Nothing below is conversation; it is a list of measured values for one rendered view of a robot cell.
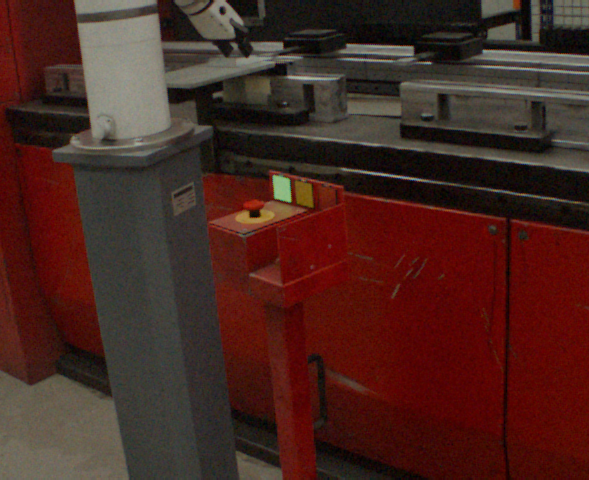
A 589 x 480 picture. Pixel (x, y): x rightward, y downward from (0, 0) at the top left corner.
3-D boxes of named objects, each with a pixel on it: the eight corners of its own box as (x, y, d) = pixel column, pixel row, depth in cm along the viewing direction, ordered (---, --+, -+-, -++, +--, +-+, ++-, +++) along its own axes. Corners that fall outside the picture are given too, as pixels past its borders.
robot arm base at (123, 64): (145, 157, 119) (128, 22, 113) (45, 152, 128) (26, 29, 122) (218, 125, 135) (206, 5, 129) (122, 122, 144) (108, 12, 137)
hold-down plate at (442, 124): (399, 137, 171) (398, 122, 170) (413, 131, 175) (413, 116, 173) (540, 153, 152) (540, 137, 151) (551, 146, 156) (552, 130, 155)
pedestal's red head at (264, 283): (214, 282, 165) (203, 191, 159) (278, 257, 175) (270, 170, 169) (284, 309, 151) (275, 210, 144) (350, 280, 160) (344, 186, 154)
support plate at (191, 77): (133, 85, 186) (133, 81, 186) (217, 64, 205) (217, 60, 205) (191, 88, 175) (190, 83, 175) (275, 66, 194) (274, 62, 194)
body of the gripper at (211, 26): (222, -15, 182) (248, 20, 190) (189, -13, 188) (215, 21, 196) (205, 11, 179) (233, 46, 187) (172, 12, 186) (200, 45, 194)
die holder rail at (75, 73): (47, 99, 252) (43, 68, 249) (63, 95, 256) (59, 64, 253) (159, 108, 221) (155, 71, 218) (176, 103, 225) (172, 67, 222)
